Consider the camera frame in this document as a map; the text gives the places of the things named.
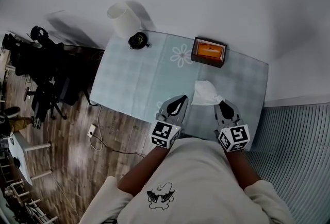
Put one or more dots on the black office chair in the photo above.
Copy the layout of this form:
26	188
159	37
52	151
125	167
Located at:
46	68

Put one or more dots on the person's left forearm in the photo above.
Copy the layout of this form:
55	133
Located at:
141	174

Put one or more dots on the white tissue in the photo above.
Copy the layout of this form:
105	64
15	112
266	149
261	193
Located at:
203	93

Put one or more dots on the light blue checked tablecloth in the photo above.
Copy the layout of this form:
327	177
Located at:
134	78

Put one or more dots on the black headphones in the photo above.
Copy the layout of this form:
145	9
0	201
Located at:
37	33

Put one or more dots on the black round coiled device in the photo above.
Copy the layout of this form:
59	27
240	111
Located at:
137	40

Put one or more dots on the white side table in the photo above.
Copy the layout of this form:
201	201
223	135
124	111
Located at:
22	151

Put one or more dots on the white power strip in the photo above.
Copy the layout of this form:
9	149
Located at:
92	130

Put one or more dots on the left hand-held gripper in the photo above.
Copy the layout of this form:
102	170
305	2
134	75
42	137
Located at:
165	133

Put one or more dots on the brown orange tissue box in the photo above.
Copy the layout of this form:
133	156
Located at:
209	51

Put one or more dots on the person's right forearm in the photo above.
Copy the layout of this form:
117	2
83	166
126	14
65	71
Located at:
242	169

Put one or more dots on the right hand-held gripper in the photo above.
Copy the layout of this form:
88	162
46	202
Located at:
233	136

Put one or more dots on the grey ribbed panel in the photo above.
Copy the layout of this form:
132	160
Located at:
296	161

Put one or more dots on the person's white printed shirt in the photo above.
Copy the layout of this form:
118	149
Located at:
201	179

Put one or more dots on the white wooden rack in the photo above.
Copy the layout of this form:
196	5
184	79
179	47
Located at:
28	202

